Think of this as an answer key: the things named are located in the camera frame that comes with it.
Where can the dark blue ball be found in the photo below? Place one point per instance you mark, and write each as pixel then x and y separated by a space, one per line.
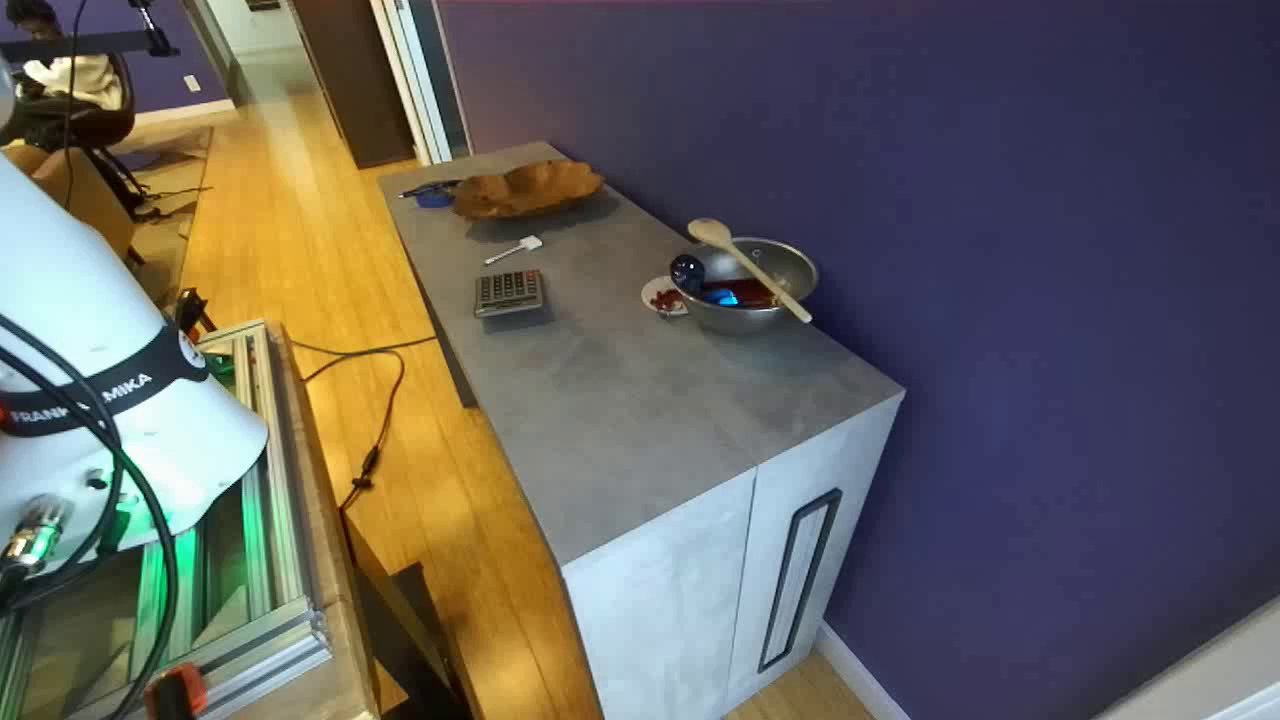
pixel 685 275

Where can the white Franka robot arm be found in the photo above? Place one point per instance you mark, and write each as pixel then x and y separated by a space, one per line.
pixel 94 345

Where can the long wooden spoon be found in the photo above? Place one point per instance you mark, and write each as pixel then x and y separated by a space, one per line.
pixel 750 267

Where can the small white dish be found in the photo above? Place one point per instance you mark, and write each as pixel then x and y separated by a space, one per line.
pixel 661 300

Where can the grey concrete-look cabinet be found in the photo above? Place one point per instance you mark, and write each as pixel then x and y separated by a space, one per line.
pixel 642 424

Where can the white door frame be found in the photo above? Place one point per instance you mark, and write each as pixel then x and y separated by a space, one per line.
pixel 417 74

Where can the seated person in background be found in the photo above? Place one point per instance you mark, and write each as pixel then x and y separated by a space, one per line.
pixel 66 74

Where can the light blue small ball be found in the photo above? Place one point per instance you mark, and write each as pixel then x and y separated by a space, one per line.
pixel 720 296

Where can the small white plastic spoon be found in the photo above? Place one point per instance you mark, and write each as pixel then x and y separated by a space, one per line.
pixel 513 248

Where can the orange clamp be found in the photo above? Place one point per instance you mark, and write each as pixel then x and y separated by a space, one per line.
pixel 178 689

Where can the silver metal bowl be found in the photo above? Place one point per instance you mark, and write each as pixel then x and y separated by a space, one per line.
pixel 760 287

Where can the dark grey calculator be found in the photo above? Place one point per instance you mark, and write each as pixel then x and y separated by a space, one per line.
pixel 510 292

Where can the black office chair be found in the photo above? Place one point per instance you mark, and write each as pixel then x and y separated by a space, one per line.
pixel 106 162

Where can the flat blue object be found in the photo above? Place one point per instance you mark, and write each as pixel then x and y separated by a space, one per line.
pixel 428 195

